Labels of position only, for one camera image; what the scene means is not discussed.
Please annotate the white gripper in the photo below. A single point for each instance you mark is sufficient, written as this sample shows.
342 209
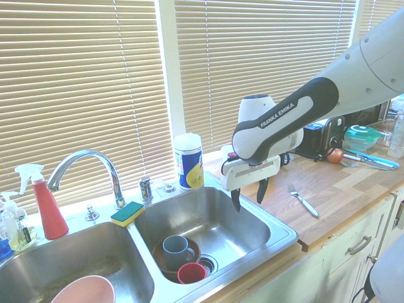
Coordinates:
249 173

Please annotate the silver metal fork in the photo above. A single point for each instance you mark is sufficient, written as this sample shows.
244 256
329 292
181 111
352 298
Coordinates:
304 202

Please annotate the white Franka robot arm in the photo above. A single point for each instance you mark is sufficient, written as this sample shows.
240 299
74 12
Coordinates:
284 126

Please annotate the stainless steel double sink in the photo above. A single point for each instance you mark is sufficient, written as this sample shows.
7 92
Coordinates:
221 214

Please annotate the sink drain strainer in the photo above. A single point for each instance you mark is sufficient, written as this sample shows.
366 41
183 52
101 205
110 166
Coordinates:
210 263

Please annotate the chrome sink knob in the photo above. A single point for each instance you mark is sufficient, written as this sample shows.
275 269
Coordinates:
91 214

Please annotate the Lysol wipes canister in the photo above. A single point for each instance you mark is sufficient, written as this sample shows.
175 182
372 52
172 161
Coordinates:
189 164

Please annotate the brown wooden bowl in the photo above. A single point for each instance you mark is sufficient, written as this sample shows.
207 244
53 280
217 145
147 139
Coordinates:
195 249

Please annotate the black and silver toaster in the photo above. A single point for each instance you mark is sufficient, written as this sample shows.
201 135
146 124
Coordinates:
318 135

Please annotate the grey mug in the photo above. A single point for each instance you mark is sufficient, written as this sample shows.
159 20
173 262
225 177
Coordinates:
175 251

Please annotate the red apple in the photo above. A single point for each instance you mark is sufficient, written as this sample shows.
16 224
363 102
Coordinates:
335 155

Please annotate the red cup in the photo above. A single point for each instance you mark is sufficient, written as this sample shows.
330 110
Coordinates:
189 274

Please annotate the green and yellow sponge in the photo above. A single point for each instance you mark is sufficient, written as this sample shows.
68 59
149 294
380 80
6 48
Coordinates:
127 213

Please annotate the green lidded clear container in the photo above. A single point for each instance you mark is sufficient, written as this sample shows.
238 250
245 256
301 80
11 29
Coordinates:
361 137

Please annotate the chrome curved faucet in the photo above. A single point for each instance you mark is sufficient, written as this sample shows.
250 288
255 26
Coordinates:
117 189

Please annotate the beige window blind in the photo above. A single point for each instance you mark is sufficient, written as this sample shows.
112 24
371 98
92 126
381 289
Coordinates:
378 15
259 57
79 94

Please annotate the black microwave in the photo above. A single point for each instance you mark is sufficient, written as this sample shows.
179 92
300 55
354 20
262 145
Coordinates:
367 113

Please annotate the clear water bottle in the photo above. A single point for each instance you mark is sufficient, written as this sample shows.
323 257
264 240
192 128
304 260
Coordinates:
397 139

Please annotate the pink bowl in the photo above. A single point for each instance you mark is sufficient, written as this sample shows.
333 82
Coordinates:
85 292

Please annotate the red spray bottle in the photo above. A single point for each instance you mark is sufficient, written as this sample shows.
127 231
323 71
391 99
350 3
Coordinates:
52 214

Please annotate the yellowish round soap bottle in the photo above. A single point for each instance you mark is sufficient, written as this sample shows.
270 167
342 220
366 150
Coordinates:
25 236

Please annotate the clear pump soap bottle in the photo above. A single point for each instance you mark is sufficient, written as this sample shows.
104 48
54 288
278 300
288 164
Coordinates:
9 217

